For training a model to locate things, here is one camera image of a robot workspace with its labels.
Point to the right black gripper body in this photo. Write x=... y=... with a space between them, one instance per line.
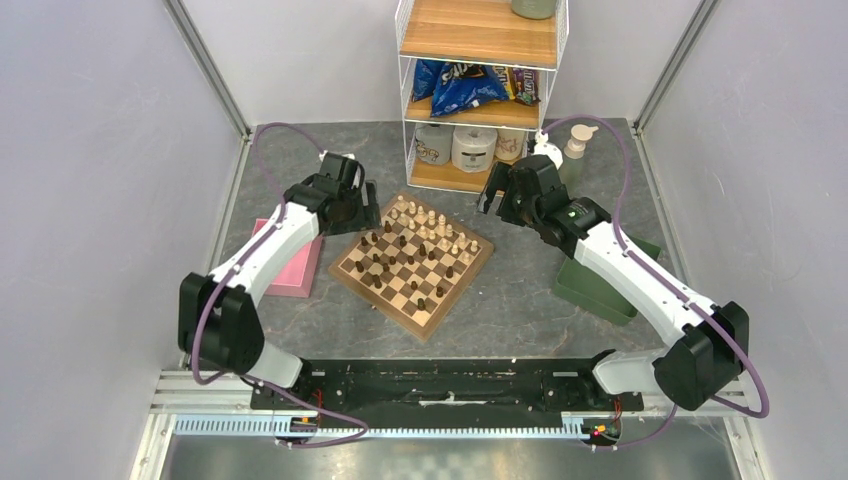
x=518 y=210

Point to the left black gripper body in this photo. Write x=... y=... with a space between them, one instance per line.
x=355 y=216

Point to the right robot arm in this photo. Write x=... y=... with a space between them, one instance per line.
x=706 y=345

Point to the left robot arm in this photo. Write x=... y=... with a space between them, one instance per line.
x=218 y=322

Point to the wooden chess board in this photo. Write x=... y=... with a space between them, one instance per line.
x=415 y=266

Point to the white cup right shelf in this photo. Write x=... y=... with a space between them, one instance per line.
x=509 y=144

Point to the white toilet paper roll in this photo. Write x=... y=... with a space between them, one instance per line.
x=473 y=148

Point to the green soap pump bottle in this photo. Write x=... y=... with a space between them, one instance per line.
x=573 y=153

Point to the white printed mug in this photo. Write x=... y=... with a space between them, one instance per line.
x=433 y=143

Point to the pink plastic bin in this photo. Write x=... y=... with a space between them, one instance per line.
x=291 y=265

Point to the green plastic bin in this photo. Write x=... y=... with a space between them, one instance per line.
x=587 y=290

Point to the brown candy bag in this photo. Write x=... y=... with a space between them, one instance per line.
x=522 y=86

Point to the blue chips bag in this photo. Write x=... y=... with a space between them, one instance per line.
x=455 y=87

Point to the green jar top shelf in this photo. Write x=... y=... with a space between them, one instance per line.
x=534 y=9

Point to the white wire wooden shelf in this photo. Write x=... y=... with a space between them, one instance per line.
x=477 y=32

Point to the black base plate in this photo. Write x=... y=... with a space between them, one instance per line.
x=459 y=393

